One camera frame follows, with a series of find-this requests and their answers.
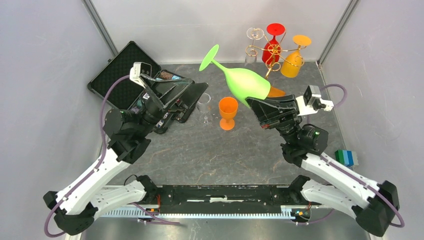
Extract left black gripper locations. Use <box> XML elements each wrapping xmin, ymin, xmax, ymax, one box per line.
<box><xmin>136</xmin><ymin>73</ymin><xmax>209</xmax><ymax>137</ymax></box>

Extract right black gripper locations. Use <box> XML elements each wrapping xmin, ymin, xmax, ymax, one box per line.
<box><xmin>245</xmin><ymin>93</ymin><xmax>301</xmax><ymax>145</ymax></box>

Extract clear wine glass front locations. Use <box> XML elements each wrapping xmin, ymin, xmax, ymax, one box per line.
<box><xmin>196</xmin><ymin>92</ymin><xmax>213</xmax><ymax>125</ymax></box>

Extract clear wine glass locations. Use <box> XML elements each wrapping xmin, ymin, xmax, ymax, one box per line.
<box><xmin>244</xmin><ymin>27</ymin><xmax>264</xmax><ymax>68</ymax></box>
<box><xmin>196</xmin><ymin>92</ymin><xmax>213</xmax><ymax>125</ymax></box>

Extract green wine glass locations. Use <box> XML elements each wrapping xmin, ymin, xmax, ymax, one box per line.
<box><xmin>199</xmin><ymin>44</ymin><xmax>271</xmax><ymax>106</ymax></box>

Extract orange wine glass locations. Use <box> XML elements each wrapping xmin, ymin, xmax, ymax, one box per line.
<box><xmin>218</xmin><ymin>96</ymin><xmax>238</xmax><ymax>131</ymax></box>

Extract yellow wine glass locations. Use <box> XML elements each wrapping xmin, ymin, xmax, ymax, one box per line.
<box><xmin>280</xmin><ymin>35</ymin><xmax>312</xmax><ymax>78</ymax></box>

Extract red wine glass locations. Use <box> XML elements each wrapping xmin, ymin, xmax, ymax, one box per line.
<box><xmin>261</xmin><ymin>23</ymin><xmax>286</xmax><ymax>66</ymax></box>

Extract clear wine glass back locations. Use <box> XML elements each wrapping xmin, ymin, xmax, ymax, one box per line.
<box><xmin>244</xmin><ymin>27</ymin><xmax>264</xmax><ymax>68</ymax></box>

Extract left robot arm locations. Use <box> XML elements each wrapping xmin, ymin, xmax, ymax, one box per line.
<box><xmin>43</xmin><ymin>73</ymin><xmax>208</xmax><ymax>236</ymax></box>

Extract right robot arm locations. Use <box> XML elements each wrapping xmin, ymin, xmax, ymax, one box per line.
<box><xmin>246</xmin><ymin>95</ymin><xmax>400</xmax><ymax>237</ymax></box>

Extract gold rack with wooden base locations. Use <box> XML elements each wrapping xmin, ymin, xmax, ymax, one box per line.
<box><xmin>244</xmin><ymin>23</ymin><xmax>312</xmax><ymax>79</ymax></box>

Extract black poker chip case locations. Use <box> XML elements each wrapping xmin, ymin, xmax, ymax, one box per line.
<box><xmin>87</xmin><ymin>40</ymin><xmax>197</xmax><ymax>135</ymax></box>

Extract green blue toy bricks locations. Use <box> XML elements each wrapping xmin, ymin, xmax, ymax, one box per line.
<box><xmin>334</xmin><ymin>149</ymin><xmax>359</xmax><ymax>167</ymax></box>

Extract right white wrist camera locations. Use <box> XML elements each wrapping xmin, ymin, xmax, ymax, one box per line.
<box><xmin>295</xmin><ymin>85</ymin><xmax>335</xmax><ymax>116</ymax></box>

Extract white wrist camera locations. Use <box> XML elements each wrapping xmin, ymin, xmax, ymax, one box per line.
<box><xmin>129</xmin><ymin>62</ymin><xmax>153</xmax><ymax>88</ymax></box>
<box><xmin>295</xmin><ymin>85</ymin><xmax>335</xmax><ymax>116</ymax></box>

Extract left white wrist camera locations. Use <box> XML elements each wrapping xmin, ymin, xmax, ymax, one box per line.
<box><xmin>129</xmin><ymin>62</ymin><xmax>153</xmax><ymax>88</ymax></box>

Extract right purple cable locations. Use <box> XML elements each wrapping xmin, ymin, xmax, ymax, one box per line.
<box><xmin>306</xmin><ymin>83</ymin><xmax>406</xmax><ymax>229</ymax></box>

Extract purple cable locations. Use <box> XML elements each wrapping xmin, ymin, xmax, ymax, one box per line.
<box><xmin>43</xmin><ymin>74</ymin><xmax>131</xmax><ymax>238</ymax></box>
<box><xmin>306</xmin><ymin>83</ymin><xmax>406</xmax><ymax>229</ymax></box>

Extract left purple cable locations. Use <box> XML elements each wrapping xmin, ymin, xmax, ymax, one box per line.
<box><xmin>43</xmin><ymin>74</ymin><xmax>131</xmax><ymax>238</ymax></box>

